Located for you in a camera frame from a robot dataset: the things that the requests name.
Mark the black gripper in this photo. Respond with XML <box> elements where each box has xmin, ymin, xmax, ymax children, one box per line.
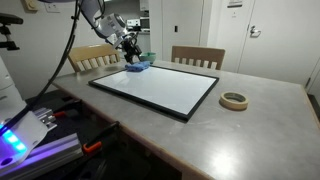
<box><xmin>121</xmin><ymin>32</ymin><xmax>142</xmax><ymax>63</ymax></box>

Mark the blue microfiber towel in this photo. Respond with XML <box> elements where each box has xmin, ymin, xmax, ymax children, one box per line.
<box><xmin>125</xmin><ymin>61</ymin><xmax>150</xmax><ymax>72</ymax></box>

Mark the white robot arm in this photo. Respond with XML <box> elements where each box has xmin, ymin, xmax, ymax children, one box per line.
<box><xmin>40</xmin><ymin>0</ymin><xmax>142</xmax><ymax>64</ymax></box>

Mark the white robot base blue light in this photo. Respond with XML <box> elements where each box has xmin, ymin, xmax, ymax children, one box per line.
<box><xmin>0</xmin><ymin>57</ymin><xmax>48</xmax><ymax>175</ymax></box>

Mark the black framed white board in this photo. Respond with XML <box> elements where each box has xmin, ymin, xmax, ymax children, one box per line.
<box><xmin>89</xmin><ymin>66</ymin><xmax>219</xmax><ymax>121</ymax></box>

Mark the kitchen counter with appliances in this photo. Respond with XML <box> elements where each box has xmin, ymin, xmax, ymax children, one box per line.
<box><xmin>126</xmin><ymin>0</ymin><xmax>151</xmax><ymax>52</ymax></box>

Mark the green ceramic bowl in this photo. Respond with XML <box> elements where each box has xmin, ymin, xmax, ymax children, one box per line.
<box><xmin>139</xmin><ymin>52</ymin><xmax>156</xmax><ymax>64</ymax></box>

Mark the wooden chair near tape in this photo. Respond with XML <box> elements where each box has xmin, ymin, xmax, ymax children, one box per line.
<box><xmin>68</xmin><ymin>44</ymin><xmax>120</xmax><ymax>72</ymax></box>

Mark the wooden chair near bowl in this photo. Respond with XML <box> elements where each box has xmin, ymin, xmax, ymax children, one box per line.
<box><xmin>171</xmin><ymin>45</ymin><xmax>225</xmax><ymax>70</ymax></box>

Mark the orange black clamp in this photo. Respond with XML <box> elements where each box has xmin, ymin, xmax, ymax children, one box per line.
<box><xmin>82</xmin><ymin>121</ymin><xmax>120</xmax><ymax>154</ymax></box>
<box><xmin>53</xmin><ymin>100</ymin><xmax>82</xmax><ymax>117</ymax></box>

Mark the door sign plate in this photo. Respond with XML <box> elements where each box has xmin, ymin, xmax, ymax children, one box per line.
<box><xmin>227</xmin><ymin>0</ymin><xmax>243</xmax><ymax>8</ymax></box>

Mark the beige masking tape roll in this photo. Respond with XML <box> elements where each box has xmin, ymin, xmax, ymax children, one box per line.
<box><xmin>219</xmin><ymin>92</ymin><xmax>249</xmax><ymax>111</ymax></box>

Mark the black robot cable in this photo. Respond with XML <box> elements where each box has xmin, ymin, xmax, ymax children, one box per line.
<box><xmin>0</xmin><ymin>0</ymin><xmax>83</xmax><ymax>134</ymax></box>

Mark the wall thermostat dial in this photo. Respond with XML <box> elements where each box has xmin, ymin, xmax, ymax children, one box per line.
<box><xmin>23</xmin><ymin>0</ymin><xmax>38</xmax><ymax>12</ymax></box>

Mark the silver door lever handle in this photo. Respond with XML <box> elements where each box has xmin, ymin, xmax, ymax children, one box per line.
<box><xmin>250</xmin><ymin>26</ymin><xmax>261</xmax><ymax>38</ymax></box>

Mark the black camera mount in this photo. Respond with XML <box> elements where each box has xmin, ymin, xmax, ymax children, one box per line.
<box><xmin>0</xmin><ymin>13</ymin><xmax>23</xmax><ymax>51</ymax></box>

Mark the aluminium extrusion rail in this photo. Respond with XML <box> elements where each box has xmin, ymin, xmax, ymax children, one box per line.
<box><xmin>0</xmin><ymin>107</ymin><xmax>84</xmax><ymax>180</ymax></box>

